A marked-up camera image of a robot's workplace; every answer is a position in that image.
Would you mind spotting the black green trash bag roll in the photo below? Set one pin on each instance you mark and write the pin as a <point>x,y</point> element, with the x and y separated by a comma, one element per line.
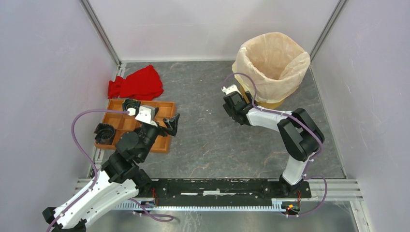
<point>131,104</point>

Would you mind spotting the left aluminium frame post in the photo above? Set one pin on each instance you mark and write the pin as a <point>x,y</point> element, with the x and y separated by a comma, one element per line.
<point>86,4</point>

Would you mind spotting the right aluminium frame post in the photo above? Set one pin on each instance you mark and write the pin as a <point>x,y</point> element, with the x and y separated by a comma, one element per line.
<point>327,28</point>

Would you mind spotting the yellow plastic trash bin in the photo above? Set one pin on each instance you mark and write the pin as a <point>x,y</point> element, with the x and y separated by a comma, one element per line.
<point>261,103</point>

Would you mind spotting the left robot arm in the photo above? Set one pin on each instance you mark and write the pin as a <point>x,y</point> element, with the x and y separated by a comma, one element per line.
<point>119,179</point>

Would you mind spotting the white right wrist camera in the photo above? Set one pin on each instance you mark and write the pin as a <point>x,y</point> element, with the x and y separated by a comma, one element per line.
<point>230,89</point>

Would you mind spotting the wooden compartment tray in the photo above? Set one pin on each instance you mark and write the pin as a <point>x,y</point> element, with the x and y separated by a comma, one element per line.
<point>125,123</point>

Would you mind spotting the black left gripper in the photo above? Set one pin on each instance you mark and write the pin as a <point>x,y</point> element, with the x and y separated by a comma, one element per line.
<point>173,123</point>

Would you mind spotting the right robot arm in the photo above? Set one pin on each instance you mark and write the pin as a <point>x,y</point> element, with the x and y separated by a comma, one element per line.
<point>301,136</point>

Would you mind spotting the red cloth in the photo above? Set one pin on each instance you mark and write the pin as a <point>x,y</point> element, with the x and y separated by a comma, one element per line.
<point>144,85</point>

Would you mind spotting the translucent white trash bag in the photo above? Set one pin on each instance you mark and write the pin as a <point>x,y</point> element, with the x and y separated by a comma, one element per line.
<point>271,66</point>

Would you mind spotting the aluminium frame post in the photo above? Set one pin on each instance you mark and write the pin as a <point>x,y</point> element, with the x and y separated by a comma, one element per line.
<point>86,4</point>
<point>327,28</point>

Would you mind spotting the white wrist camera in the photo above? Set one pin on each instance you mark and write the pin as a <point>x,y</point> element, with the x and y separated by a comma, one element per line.
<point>230,89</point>
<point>143,114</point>

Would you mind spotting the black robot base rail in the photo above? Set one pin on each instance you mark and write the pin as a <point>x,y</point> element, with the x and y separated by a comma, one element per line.
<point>223,192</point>

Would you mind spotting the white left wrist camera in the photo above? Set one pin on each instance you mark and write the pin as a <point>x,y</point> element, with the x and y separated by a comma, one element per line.
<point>143,114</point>

